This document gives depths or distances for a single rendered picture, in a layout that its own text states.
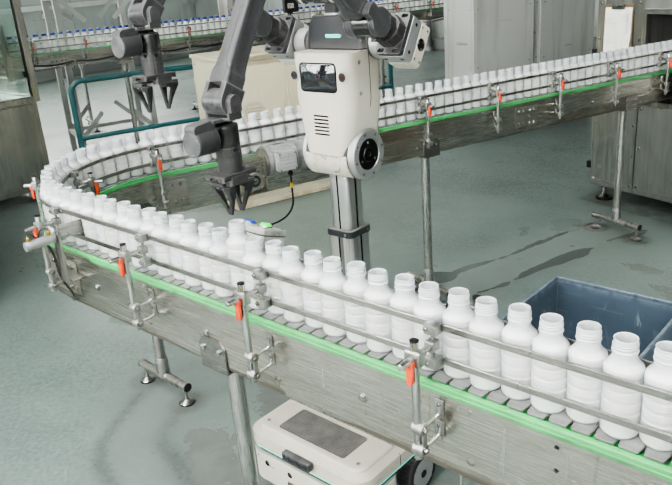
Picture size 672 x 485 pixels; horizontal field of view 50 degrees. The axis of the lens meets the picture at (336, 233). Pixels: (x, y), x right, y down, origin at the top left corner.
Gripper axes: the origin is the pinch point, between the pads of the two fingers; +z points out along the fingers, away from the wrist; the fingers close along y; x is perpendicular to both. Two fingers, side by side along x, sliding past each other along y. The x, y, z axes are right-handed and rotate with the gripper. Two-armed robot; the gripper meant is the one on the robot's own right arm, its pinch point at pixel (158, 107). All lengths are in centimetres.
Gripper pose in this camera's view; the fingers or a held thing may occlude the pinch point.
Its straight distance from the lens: 204.0
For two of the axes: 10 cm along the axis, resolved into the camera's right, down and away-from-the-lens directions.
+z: 0.7, 9.4, 3.4
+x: 7.5, 1.7, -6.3
